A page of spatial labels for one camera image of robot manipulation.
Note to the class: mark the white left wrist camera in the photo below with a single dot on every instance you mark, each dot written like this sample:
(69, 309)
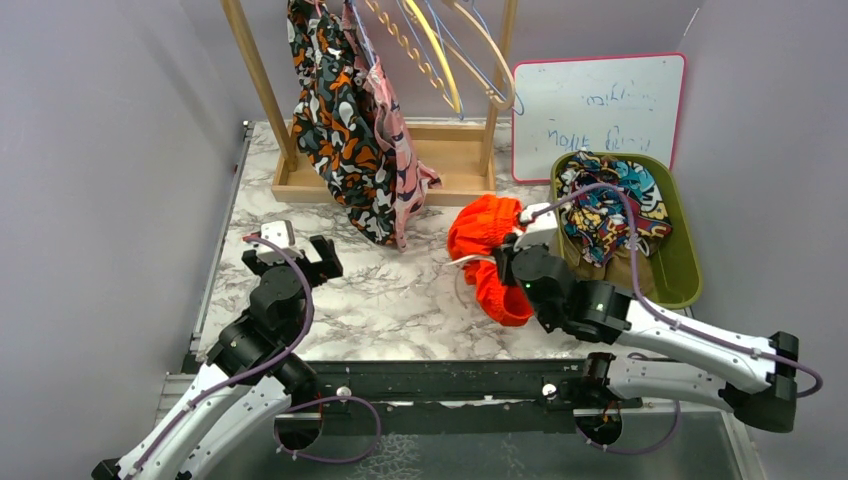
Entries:
(277, 237)

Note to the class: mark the wavy wooden hanger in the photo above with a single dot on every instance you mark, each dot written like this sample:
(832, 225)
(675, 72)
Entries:
(412, 52)

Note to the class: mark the pink patterned garment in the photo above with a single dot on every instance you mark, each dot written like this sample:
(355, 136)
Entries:
(412, 178)

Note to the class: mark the tan khaki shorts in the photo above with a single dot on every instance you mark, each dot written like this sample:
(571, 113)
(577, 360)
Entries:
(618, 270)

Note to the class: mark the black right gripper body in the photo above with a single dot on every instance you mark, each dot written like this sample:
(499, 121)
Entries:
(507, 275)

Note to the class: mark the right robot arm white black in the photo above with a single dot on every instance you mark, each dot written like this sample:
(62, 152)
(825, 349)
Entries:
(751, 377)

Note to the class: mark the colourful patterned shorts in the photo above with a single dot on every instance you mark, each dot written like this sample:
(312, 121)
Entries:
(596, 221)

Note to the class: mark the wooden clothes rack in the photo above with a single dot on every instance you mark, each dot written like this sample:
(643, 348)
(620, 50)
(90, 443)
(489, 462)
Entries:
(463, 155)

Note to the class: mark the pink framed whiteboard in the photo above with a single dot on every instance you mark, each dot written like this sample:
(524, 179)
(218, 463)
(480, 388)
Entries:
(615, 104)

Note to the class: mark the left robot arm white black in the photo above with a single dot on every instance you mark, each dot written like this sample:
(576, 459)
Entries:
(251, 372)

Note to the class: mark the light blue wire hanger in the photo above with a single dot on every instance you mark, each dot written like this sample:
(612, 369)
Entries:
(411, 24)
(501, 87)

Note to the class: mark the camouflage orange black garment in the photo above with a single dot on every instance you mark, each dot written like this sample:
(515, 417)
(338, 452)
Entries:
(333, 121)

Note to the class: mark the olive green plastic basket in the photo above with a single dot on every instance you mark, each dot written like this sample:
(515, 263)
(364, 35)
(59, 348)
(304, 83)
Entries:
(674, 264)

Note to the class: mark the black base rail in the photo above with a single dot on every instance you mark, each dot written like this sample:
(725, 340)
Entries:
(437, 397)

